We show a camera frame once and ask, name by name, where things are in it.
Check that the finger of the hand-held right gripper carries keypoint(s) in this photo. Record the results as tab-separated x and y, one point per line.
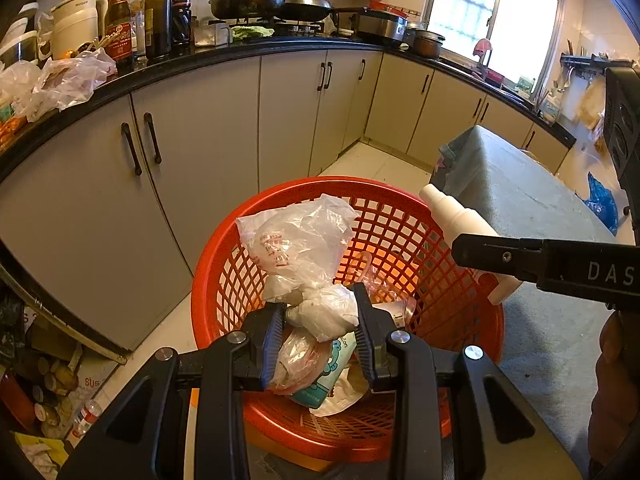
500	255

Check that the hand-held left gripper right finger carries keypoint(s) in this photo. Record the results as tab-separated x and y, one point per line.
365	355

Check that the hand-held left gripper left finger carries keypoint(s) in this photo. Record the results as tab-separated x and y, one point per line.
272	355

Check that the teal cartoon tissue pack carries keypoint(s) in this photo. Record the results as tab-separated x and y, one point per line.
330	375

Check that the white spray bottle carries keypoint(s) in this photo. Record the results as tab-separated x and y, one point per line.
460	220

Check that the knotted white pink plastic bag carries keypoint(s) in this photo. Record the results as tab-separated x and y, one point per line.
320	315

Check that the orange plastic basket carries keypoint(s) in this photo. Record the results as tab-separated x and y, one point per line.
440	320

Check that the clear plastic bag trash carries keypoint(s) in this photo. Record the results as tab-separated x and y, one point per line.
300	240

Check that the person's right hand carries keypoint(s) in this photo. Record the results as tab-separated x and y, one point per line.
617	360

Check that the checked white paper wrapper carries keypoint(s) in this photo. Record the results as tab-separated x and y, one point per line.
345	400

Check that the pink clear plastic bag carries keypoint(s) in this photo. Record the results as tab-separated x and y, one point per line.
390	305

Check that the blue tablecloth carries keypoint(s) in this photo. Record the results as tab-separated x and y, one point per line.
525	200

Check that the blue plastic bag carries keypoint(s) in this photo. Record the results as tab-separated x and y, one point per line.
600	200

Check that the white detergent jug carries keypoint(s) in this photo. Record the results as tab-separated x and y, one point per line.
552	107

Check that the hanging plastic bags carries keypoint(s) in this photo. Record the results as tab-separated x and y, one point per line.
592	105

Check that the green label detergent bottle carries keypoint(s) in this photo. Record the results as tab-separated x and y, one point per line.
525	85

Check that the red tray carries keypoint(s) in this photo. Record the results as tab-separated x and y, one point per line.
495	78

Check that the steel faucet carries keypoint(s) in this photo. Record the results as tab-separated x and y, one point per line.
486	67

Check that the small clear bottle red label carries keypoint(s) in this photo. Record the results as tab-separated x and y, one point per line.
87	417

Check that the pink cloth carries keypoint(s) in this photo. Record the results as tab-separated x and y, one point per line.
482	47

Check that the cluster of glass jars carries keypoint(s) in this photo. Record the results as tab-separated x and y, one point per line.
57	385

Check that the stacked cooking pots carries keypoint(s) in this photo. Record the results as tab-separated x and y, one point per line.
427	42

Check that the kitchen window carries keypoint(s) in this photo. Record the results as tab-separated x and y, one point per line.
525	20

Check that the beige base cabinets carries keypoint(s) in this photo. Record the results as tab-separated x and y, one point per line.
210	120

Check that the steel rice cooker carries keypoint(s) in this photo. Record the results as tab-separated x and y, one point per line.
380	25

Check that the red plastic bag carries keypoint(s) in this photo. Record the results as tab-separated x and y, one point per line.
15	400

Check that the red plastic basin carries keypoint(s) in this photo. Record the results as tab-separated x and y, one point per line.
395	10

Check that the black gas stove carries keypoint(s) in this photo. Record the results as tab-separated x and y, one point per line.
290	27

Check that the black kitchen counter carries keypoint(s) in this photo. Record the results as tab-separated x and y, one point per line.
165	62

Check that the wok with lid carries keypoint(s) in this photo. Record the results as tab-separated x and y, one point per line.
305	7

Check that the green vegetables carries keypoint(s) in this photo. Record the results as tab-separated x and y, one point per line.
252	32

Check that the small steel container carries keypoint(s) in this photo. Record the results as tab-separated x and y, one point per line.
211	36

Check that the crumpled clear plastic bag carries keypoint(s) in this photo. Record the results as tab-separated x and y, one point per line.
70	80
17	87

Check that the orange snack packet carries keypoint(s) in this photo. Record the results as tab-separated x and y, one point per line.
11	127

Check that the black frying pan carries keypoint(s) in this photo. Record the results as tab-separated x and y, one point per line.
245	5

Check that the dark soy sauce bottle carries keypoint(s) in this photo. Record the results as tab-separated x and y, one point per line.
157	20

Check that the yellow cap cola bottle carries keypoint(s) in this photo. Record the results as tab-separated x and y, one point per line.
181	10

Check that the red label sauce bottle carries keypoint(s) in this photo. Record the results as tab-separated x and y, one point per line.
120	30

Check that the white electric kettle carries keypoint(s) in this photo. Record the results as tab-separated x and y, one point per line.
75	25

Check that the stacked white bowls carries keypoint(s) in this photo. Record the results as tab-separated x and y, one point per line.
20	35

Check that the black wall utensil rack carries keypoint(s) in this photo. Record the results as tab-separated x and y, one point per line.
590	60

